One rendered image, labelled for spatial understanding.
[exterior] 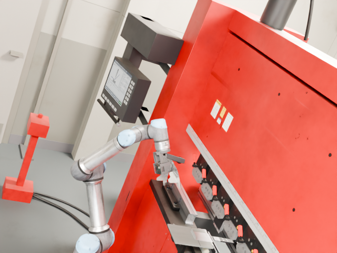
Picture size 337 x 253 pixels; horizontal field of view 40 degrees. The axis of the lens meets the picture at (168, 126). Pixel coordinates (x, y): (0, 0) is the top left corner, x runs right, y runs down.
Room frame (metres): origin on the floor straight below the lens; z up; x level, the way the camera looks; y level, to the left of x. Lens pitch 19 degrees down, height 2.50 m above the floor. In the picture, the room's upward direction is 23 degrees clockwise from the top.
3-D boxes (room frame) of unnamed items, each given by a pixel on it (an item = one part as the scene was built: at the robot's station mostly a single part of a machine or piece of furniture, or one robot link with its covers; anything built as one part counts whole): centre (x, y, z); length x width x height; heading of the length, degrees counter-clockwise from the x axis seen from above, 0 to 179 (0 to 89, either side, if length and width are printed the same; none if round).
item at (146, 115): (3.67, 0.27, 1.18); 0.40 x 0.24 x 0.07; 25
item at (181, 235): (2.54, -0.39, 1.00); 0.26 x 0.18 x 0.01; 115
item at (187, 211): (3.11, -0.29, 0.92); 0.50 x 0.06 x 0.10; 25
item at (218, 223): (2.61, -0.52, 1.13); 0.10 x 0.02 x 0.10; 25
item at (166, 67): (3.67, 0.27, 1.67); 0.40 x 0.24 x 0.07; 25
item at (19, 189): (3.70, 1.05, 0.42); 0.25 x 0.20 x 0.83; 115
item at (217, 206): (2.63, -0.51, 1.26); 0.15 x 0.09 x 0.17; 25
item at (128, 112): (3.48, 0.43, 1.42); 0.45 x 0.12 x 0.36; 38
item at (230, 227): (2.45, -0.59, 1.26); 0.15 x 0.09 x 0.17; 25
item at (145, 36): (3.57, 0.39, 1.53); 0.51 x 0.25 x 0.85; 38
